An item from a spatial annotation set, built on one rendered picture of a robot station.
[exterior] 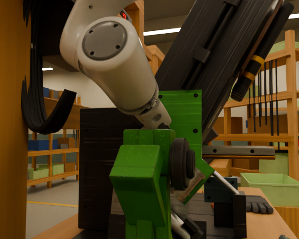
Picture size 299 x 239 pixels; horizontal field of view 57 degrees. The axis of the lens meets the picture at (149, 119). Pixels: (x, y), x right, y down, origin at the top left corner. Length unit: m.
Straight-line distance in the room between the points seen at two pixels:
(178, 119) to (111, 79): 0.32
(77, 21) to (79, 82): 11.17
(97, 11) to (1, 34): 0.25
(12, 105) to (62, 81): 11.43
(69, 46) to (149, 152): 0.20
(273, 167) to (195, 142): 2.89
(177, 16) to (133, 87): 8.10
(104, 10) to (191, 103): 0.32
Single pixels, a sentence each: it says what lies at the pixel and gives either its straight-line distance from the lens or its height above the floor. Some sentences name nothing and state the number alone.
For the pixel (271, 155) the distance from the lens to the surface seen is 0.77.
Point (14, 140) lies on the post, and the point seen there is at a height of 1.15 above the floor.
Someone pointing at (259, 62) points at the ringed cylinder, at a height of 1.38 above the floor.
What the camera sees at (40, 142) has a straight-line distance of 6.43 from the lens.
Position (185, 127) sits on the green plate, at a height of 1.18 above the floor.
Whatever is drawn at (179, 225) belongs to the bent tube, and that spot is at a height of 0.98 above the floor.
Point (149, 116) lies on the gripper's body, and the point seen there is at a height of 1.19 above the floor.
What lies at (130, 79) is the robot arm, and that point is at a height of 1.24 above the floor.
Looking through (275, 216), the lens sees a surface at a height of 0.90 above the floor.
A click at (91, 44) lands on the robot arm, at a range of 0.37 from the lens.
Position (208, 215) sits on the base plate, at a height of 0.90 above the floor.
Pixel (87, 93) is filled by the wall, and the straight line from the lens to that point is 11.36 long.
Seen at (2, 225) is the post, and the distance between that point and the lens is 0.65.
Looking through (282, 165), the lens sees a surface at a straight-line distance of 3.42.
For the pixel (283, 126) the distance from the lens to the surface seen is 3.47.
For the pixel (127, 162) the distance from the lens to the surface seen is 0.34.
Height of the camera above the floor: 1.16
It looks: 3 degrees up
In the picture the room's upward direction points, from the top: straight up
